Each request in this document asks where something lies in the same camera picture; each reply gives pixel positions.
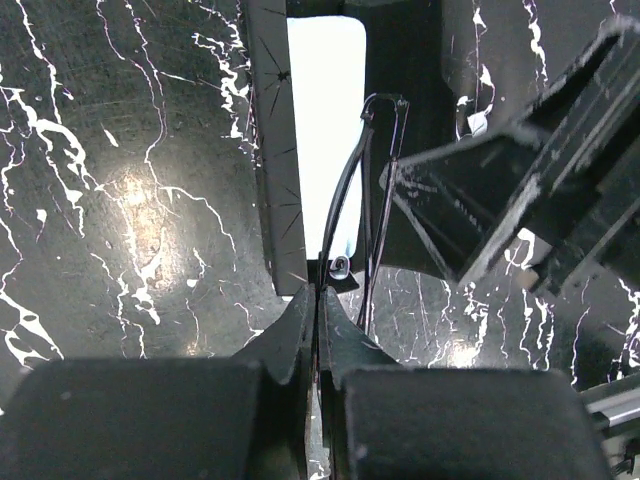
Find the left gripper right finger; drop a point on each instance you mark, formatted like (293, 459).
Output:
(382, 420)

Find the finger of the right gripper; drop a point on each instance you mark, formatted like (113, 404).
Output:
(461, 199)

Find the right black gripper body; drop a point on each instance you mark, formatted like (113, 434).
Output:
(583, 135)

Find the light blue cloth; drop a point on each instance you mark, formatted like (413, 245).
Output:
(327, 63)

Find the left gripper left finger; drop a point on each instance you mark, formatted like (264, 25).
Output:
(237, 417)

